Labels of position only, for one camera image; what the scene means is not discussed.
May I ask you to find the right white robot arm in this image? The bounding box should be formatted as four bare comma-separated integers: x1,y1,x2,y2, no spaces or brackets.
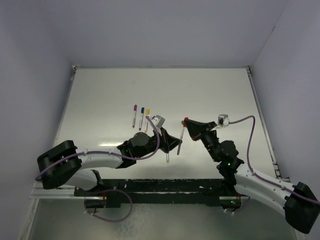
183,114,320,234

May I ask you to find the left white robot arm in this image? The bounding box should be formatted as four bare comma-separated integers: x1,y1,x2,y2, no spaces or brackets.
35,128,182,196

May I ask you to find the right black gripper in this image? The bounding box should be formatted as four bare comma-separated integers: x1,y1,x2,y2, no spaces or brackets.
184,119,220,162

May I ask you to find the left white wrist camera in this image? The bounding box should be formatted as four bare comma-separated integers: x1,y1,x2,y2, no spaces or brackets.
151,115,166,129

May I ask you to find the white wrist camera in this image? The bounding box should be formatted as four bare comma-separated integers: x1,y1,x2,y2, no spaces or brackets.
151,115,166,129
217,114,230,128

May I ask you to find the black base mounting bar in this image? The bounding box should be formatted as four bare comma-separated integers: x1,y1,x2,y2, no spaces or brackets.
74,178,241,209

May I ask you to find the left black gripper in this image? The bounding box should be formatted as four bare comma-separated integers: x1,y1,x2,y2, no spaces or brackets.
135,127,182,159

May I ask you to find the purple whiteboard marker pen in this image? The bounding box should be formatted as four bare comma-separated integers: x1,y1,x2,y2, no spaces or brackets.
132,110,137,128

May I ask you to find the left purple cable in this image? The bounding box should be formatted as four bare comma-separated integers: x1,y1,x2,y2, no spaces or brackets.
34,116,162,181

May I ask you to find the blue whiteboard marker pen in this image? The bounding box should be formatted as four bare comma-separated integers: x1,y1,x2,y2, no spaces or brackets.
138,111,145,131

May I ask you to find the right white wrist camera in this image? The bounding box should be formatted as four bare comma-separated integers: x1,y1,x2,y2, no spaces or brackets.
217,114,230,128

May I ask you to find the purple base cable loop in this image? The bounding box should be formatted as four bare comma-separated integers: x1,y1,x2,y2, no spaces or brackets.
84,188,133,222

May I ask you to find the red whiteboard marker pen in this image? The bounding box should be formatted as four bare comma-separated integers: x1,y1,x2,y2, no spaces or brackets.
177,126,185,156

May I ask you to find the yellow whiteboard marker pen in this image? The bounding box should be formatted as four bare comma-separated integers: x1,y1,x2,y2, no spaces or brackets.
144,111,149,133

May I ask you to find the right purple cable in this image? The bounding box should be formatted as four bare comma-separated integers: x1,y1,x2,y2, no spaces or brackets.
228,115,320,205

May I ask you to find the aluminium frame rail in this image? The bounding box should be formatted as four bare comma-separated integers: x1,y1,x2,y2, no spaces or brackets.
245,66,281,178

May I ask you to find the red pen cap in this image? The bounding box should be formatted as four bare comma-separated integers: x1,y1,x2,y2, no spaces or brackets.
183,117,189,127

